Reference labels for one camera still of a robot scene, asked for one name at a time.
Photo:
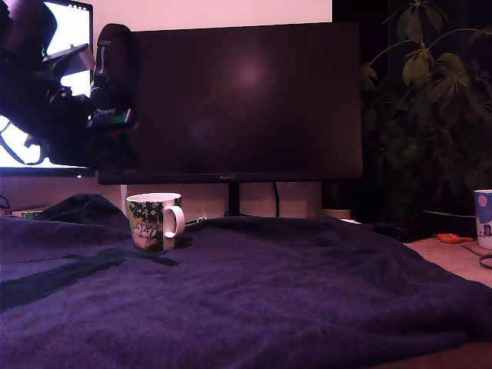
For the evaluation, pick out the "white mug with green print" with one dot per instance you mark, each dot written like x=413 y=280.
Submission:
x=146 y=230

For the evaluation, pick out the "black headphones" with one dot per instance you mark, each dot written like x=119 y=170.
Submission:
x=115 y=50

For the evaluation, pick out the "green printed box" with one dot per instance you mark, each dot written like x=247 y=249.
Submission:
x=28 y=214

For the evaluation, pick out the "large dark monitor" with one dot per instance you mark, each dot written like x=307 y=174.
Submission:
x=250 y=115

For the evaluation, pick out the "lit white monitor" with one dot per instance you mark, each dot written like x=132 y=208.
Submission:
x=73 y=23

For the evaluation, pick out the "dark blue cloth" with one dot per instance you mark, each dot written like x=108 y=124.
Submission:
x=246 y=300

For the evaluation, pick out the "cream round pot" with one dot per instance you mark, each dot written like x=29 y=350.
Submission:
x=336 y=214

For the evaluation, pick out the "black computer mouse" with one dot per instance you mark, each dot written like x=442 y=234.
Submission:
x=390 y=232

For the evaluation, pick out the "green houseplant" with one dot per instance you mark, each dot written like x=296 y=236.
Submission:
x=423 y=73

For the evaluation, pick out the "black plant pot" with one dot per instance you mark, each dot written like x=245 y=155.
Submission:
x=449 y=227

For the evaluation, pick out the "orange scissors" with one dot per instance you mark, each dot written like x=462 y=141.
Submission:
x=449 y=239

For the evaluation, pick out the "brown cork coaster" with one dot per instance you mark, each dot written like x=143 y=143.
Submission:
x=474 y=249

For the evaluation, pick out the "white mug with blue print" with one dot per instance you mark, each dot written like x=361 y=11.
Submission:
x=484 y=223

